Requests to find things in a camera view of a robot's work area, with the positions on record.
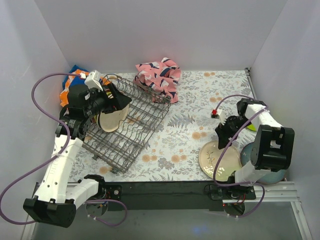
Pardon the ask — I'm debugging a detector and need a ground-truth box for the pink patterned cloth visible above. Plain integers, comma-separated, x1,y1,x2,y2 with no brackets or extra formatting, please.
133,57,181,104

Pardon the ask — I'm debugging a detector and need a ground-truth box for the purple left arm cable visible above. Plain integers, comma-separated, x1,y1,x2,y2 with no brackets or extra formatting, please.
0,72,128,227

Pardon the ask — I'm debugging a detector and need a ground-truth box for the floral tablecloth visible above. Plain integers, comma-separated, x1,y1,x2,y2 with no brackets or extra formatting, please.
69,70,252,182

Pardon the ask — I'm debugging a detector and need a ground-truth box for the grey wire dish rack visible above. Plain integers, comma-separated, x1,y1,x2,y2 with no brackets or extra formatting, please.
82,74,171,173

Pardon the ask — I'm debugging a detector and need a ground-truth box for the aluminium rail frame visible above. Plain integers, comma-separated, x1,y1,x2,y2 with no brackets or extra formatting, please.
22,181,312,240

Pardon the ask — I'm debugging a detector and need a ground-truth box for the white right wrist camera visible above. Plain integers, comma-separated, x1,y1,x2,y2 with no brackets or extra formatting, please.
211,109,227,125

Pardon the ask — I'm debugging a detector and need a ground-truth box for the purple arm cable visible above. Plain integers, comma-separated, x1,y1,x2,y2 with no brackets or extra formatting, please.
212,94,270,220
0,72,128,227

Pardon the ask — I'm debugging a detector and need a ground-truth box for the orange and blue cloth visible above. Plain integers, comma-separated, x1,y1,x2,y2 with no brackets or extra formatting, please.
59,65,99,107

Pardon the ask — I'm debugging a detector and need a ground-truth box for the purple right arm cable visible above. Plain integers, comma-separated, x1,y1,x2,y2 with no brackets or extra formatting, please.
212,94,270,220

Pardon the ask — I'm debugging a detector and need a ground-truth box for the grey blue plate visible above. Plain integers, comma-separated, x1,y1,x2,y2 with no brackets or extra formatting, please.
240,142,286,185

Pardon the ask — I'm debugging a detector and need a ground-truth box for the black base bar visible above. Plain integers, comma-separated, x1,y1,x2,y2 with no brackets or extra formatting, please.
96,180,256,212

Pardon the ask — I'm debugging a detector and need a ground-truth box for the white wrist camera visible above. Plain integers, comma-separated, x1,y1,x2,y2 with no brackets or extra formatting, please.
211,109,227,125
79,70,103,91

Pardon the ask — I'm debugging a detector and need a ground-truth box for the lime green plate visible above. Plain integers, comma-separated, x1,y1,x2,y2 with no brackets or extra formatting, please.
246,124,257,132

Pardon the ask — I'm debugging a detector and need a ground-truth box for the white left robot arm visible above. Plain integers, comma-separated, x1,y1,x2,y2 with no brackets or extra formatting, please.
23,82,132,228

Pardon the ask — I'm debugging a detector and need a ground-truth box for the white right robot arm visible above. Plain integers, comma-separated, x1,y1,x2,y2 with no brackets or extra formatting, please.
211,96,295,199

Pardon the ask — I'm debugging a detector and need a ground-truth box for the cream and green plate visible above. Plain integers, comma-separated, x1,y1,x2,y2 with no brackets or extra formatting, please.
198,141,242,182

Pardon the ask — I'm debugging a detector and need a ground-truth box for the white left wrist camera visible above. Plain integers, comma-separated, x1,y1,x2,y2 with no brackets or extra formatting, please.
79,70,103,91

